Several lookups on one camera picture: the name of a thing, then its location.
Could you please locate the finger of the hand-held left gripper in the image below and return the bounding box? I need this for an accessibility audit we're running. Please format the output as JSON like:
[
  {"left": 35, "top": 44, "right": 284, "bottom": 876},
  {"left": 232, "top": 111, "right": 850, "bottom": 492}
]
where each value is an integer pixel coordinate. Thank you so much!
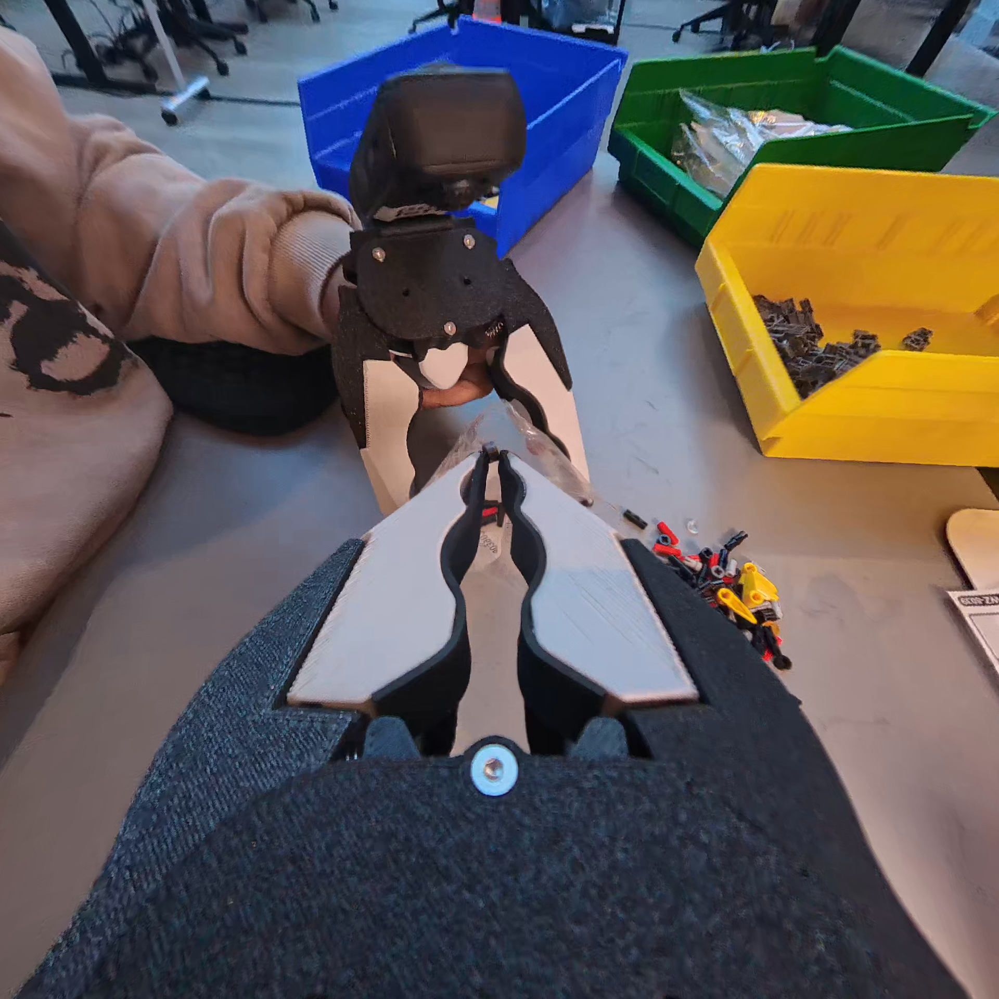
[
  {"left": 356, "top": 347, "right": 432, "bottom": 519},
  {"left": 489, "top": 352, "right": 597, "bottom": 505}
]

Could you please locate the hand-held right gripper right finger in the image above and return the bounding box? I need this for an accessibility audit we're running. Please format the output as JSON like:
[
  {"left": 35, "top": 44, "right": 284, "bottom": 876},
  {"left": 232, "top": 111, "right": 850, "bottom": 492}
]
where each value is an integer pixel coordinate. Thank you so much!
[{"left": 497, "top": 450, "right": 702, "bottom": 711}]

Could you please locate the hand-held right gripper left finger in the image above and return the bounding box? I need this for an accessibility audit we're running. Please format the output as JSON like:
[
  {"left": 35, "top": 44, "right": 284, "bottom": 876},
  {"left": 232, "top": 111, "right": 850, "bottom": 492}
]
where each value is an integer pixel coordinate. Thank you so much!
[{"left": 286, "top": 450, "right": 501, "bottom": 713}]

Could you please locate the clear plastic bag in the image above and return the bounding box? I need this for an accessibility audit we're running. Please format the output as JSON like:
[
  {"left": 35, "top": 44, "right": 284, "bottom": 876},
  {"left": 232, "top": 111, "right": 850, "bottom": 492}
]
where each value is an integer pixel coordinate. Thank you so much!
[{"left": 409, "top": 399, "right": 594, "bottom": 510}]

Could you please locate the pile of mixed small plastic parts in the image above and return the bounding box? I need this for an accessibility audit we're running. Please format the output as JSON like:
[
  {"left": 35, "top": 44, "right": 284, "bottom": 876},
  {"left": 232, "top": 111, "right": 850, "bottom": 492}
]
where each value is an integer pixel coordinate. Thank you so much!
[{"left": 622, "top": 508, "right": 794, "bottom": 674}]

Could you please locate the person's left forearm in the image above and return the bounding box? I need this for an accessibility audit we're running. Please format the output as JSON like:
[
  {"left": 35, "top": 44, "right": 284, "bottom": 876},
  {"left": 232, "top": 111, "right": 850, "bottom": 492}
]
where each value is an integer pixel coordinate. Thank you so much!
[{"left": 1, "top": 29, "right": 363, "bottom": 358}]

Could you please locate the grey desk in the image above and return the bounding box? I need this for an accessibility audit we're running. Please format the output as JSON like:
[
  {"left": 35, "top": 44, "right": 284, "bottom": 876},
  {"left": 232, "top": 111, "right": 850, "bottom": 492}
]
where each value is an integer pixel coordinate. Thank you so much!
[{"left": 1, "top": 149, "right": 999, "bottom": 999}]

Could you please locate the person's left hand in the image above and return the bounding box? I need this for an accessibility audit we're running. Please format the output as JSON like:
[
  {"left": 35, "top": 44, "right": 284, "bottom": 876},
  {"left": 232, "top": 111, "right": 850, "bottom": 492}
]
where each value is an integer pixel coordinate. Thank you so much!
[{"left": 413, "top": 344, "right": 501, "bottom": 413}]

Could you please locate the black armrest pad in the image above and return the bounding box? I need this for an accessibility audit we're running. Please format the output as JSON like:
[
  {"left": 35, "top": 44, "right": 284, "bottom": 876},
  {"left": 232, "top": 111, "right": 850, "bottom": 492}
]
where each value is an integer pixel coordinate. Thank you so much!
[{"left": 130, "top": 331, "right": 343, "bottom": 440}]

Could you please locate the blue storage bin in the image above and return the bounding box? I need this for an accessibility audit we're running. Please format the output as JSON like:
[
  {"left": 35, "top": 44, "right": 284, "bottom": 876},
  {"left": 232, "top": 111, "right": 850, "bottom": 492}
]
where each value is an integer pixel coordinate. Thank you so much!
[{"left": 297, "top": 16, "right": 630, "bottom": 260}]

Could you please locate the heap of black connector pegs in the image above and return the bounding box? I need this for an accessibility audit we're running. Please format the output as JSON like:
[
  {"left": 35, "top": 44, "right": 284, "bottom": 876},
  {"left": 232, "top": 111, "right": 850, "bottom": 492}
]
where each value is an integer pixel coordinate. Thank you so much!
[{"left": 753, "top": 292, "right": 936, "bottom": 399}]

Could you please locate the white table leg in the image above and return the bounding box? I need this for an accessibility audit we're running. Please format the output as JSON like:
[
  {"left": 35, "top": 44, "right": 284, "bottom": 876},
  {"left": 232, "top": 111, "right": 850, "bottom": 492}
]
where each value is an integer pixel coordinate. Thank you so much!
[{"left": 44, "top": 1, "right": 216, "bottom": 129}]

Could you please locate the yellow storage bin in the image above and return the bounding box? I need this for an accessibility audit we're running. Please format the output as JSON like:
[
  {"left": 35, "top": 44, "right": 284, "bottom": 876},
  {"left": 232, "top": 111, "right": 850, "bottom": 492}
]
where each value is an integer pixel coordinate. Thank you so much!
[{"left": 694, "top": 161, "right": 999, "bottom": 469}]

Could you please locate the clear bag of parts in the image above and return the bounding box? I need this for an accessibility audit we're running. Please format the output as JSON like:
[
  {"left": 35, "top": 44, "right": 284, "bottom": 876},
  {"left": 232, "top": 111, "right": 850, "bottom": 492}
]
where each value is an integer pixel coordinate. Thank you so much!
[{"left": 670, "top": 89, "right": 816, "bottom": 198}]

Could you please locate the black office chair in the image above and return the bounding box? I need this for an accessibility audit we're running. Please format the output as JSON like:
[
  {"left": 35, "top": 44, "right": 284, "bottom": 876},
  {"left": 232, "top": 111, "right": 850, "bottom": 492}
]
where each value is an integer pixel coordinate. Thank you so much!
[{"left": 144, "top": 1, "right": 254, "bottom": 78}]

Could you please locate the green storage bin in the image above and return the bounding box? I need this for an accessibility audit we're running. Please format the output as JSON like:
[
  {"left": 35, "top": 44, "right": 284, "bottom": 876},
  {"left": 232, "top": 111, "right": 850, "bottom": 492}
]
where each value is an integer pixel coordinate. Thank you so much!
[{"left": 608, "top": 44, "right": 997, "bottom": 249}]

